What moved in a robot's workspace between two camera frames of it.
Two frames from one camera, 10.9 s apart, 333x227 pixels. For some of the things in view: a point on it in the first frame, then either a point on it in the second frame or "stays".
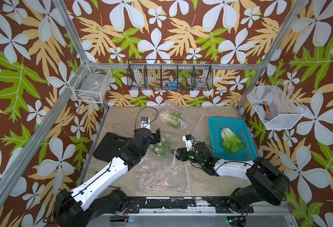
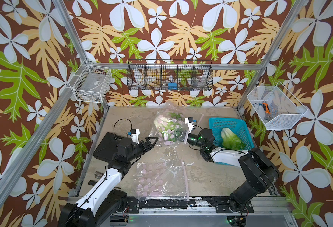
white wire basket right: x=276 y=106 stays
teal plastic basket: x=216 y=125 stays
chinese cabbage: x=231 y=142 stays
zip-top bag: x=160 y=153 → x=169 y=127
